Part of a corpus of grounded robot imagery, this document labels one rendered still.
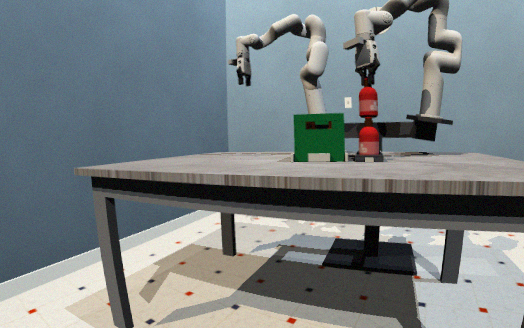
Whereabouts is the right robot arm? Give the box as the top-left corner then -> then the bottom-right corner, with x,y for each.
228,14 -> 329,114

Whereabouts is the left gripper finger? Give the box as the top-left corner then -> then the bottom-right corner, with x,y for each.
368,54 -> 380,85
355,67 -> 368,86

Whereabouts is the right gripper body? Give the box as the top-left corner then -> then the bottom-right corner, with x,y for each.
237,57 -> 251,75

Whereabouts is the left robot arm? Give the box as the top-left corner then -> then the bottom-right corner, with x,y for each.
343,0 -> 462,119

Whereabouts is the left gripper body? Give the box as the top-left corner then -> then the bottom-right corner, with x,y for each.
355,40 -> 380,69

